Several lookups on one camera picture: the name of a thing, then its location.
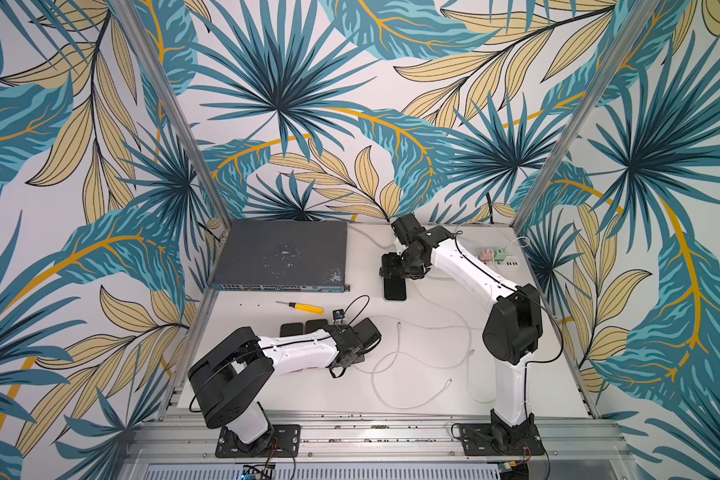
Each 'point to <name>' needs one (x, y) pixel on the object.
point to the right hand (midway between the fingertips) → (372, 283)
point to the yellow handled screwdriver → (303, 307)
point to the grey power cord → (366, 234)
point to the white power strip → (510, 263)
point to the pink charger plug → (487, 255)
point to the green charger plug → (500, 255)
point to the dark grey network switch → (282, 256)
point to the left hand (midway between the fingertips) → (348, 355)
